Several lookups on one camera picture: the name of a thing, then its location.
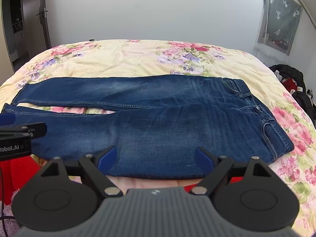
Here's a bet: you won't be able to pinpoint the black cable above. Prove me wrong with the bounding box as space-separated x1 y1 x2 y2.
0 164 15 221

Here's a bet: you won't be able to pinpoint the red cloth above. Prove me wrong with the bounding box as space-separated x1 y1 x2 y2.
0 156 247 206

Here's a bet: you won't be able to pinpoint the blue denim pants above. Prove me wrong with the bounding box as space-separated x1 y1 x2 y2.
1 76 295 180

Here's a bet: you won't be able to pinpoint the red garment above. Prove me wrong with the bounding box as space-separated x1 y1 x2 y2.
283 77 297 92

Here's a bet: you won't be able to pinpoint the grey patterned window curtain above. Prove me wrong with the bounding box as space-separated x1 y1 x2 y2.
257 0 303 56

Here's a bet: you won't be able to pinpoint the purple fuzzy clothing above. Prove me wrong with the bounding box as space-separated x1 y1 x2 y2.
0 216 21 237

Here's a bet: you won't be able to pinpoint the floral yellow quilt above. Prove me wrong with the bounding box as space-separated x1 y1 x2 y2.
0 39 316 237

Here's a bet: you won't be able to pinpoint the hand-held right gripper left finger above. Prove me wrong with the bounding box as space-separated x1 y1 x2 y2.
39 145 123 198

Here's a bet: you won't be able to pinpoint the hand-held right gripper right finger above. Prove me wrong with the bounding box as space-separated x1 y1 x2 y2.
191 147 272 198

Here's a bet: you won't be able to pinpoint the dark door frame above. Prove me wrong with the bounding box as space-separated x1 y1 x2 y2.
0 0 25 76

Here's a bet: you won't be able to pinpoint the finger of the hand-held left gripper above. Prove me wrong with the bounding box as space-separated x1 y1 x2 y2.
0 122 47 140
0 113 16 127

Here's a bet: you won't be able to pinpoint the pile of dark clothes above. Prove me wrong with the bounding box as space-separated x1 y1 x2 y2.
269 64 316 127

